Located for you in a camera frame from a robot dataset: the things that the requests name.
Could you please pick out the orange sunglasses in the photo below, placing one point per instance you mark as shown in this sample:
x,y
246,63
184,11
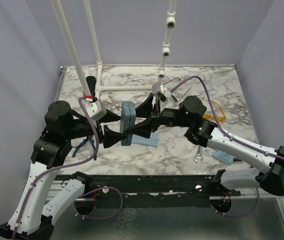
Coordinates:
x,y
217,109

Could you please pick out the crumpled blue cloth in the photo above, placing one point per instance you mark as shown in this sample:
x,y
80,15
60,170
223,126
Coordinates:
x,y
223,157

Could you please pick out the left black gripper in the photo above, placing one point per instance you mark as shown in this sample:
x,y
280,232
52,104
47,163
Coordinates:
x,y
110,137

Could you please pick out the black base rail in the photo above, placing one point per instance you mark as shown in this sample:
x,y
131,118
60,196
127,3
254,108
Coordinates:
x,y
149,191

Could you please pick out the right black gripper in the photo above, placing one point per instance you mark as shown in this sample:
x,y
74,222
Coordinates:
x,y
144,128

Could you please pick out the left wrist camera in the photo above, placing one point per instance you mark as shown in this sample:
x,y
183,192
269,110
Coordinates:
x,y
95,108

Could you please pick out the white PVC pipe frame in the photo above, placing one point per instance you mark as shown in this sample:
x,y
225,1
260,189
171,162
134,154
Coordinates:
x,y
61,18

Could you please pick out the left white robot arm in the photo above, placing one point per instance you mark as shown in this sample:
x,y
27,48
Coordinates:
x,y
35,217

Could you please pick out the silver wrench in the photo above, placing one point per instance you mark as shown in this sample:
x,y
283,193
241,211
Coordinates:
x,y
199,157

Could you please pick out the blue-grey glasses case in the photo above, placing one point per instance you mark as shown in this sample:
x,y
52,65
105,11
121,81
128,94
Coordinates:
x,y
128,117

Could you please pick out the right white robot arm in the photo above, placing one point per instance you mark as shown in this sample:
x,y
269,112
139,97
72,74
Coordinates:
x,y
267,163

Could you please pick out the blue cleaning cloth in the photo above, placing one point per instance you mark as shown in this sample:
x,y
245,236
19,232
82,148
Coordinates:
x,y
151,141

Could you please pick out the blue-handled pliers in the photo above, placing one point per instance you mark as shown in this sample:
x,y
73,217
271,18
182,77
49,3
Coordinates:
x,y
88,139

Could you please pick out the black cylinder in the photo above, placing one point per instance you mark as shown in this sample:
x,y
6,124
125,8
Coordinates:
x,y
91,82

